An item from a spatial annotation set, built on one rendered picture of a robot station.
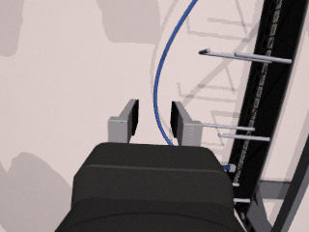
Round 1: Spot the blue cable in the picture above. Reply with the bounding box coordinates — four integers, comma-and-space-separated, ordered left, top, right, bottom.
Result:
154, 0, 198, 145

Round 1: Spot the dark grey rack with metal hooks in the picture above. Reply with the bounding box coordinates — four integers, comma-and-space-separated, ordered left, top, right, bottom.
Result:
198, 0, 309, 232

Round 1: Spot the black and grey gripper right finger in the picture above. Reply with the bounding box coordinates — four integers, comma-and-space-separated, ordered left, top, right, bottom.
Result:
170, 101, 203, 146

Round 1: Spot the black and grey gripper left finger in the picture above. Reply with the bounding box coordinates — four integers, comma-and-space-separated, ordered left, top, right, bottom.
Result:
107, 99, 139, 143

